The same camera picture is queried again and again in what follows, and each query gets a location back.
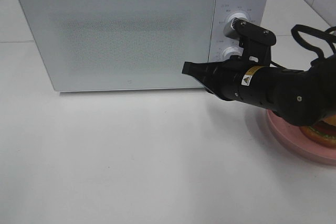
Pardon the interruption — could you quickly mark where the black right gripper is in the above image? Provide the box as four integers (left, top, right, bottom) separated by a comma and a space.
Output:
182, 60, 278, 103

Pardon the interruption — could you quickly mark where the white timer knob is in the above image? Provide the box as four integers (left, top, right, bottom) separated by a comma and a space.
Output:
222, 46, 243, 61

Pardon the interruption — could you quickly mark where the toy burger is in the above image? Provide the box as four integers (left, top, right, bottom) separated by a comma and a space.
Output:
299, 115, 335, 148

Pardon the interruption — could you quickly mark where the white power knob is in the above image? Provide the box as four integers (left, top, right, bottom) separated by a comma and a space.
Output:
226, 10, 250, 27

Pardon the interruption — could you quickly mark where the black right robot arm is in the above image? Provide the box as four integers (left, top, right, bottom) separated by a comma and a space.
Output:
182, 56, 335, 126

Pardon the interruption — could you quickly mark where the pink round plate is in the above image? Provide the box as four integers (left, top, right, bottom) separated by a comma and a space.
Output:
266, 110, 335, 166

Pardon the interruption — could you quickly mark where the white microwave door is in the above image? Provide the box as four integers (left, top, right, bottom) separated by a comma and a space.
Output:
19, 0, 214, 92

